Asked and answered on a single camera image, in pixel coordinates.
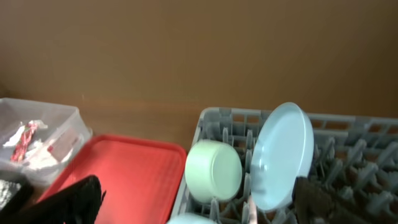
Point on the green bowl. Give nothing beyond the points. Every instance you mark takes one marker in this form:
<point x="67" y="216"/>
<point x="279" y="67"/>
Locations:
<point x="213" y="169"/>

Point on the white plastic fork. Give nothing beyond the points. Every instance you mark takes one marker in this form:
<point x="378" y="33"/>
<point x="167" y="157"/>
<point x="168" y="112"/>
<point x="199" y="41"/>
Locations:
<point x="252" y="211"/>

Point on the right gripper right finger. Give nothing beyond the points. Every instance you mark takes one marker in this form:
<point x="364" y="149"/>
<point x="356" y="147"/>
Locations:
<point x="310" y="200"/>

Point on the red serving tray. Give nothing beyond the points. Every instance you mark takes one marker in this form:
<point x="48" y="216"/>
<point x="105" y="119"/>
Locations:
<point x="140" y="177"/>

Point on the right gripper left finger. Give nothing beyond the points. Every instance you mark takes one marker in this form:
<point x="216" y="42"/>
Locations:
<point x="79" y="203"/>

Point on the crumpled white tissue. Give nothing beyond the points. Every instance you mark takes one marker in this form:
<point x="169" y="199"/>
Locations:
<point x="37" y="158"/>
<point x="11" y="137"/>

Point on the light blue small bowl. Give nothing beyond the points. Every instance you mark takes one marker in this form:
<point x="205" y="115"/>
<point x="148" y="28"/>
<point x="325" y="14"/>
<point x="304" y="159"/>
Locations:
<point x="190" y="218"/>

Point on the crumpled white tissue right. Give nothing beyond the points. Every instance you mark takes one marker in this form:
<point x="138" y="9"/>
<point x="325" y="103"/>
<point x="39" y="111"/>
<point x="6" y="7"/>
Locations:
<point x="37" y="158"/>

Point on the crumpled white tissue left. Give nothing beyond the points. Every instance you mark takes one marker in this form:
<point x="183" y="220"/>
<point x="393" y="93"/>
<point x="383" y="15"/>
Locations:
<point x="11" y="137"/>

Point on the light blue plate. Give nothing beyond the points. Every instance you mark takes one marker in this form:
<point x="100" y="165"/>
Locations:
<point x="283" y="152"/>

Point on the grey dishwasher rack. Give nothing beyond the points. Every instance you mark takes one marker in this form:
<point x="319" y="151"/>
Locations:
<point x="354" y="157"/>

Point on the red snack wrapper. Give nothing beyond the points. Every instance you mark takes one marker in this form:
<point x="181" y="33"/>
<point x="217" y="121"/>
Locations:
<point x="23" y="141"/>

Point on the clear plastic waste bin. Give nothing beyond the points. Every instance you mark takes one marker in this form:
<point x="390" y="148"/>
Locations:
<point x="65" y="136"/>

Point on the black food waste tray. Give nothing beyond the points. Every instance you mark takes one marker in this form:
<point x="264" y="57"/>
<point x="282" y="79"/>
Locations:
<point x="15" y="191"/>

